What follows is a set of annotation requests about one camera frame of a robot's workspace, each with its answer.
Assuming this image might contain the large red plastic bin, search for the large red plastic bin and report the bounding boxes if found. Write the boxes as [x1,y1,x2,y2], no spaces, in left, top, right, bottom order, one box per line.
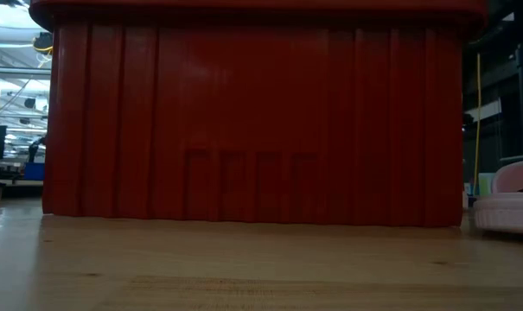
[29,0,489,229]

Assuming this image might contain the blue box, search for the blue box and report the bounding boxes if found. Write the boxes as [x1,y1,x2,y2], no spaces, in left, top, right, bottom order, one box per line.
[22,162,46,181]

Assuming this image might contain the light green box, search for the light green box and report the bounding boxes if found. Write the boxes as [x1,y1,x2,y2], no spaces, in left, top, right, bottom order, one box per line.
[476,172,497,196]

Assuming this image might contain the grey ceiling beam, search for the grey ceiling beam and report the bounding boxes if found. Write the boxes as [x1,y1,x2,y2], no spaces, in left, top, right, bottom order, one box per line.
[0,66,53,78]

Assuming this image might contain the white wall panel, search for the white wall panel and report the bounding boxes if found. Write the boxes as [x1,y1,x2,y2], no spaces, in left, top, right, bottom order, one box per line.
[463,98,503,124]

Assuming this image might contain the black and yellow cable bundle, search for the black and yellow cable bundle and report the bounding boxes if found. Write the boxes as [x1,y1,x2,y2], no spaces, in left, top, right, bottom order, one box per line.
[31,31,54,55]

